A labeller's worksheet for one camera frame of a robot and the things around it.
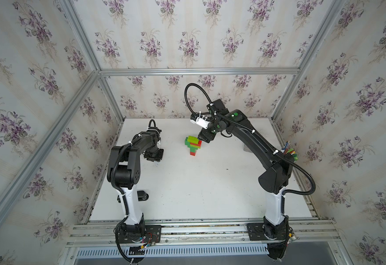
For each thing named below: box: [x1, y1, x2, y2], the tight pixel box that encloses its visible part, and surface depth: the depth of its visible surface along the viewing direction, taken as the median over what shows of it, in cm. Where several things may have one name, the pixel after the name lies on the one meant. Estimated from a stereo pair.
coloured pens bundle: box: [281, 140, 299, 161], surface depth 91 cm
